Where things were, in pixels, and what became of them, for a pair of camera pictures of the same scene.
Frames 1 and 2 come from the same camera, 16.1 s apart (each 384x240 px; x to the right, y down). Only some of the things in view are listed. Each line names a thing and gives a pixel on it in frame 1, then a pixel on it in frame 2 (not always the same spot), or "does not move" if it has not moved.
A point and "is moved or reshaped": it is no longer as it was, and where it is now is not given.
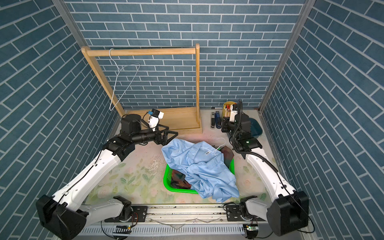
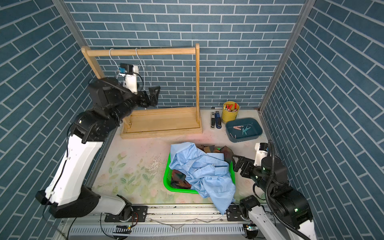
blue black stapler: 217,120 does not move
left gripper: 162,141 → 151,98
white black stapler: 212,119 does not move
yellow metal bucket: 227,107 does not move
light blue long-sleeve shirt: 203,164 is moved or reshaped
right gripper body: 228,128 → 249,169
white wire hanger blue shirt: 214,151 → 144,69
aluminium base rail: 179,222 does not move
